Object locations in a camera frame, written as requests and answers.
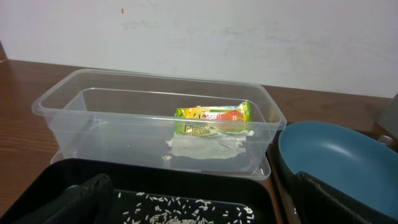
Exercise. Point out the yellow green snack wrapper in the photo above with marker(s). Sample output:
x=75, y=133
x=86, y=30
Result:
x=214, y=121

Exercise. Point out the black waste tray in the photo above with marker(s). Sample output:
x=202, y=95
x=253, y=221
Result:
x=66, y=174

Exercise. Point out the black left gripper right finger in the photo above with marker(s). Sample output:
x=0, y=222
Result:
x=317, y=202

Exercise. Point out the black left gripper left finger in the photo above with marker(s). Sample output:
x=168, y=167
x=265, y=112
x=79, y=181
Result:
x=89, y=202

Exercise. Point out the white napkin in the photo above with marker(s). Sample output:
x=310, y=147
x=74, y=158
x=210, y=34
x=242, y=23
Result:
x=224, y=146

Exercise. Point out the pile of rice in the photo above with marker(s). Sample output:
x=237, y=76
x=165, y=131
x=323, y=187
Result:
x=142, y=207

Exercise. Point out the grey dishwasher rack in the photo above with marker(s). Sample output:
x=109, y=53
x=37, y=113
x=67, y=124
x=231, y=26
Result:
x=387, y=121

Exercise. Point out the clear plastic bin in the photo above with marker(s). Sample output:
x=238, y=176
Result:
x=127, y=118

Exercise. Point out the dark blue plate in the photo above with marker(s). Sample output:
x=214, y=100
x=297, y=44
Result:
x=339, y=161

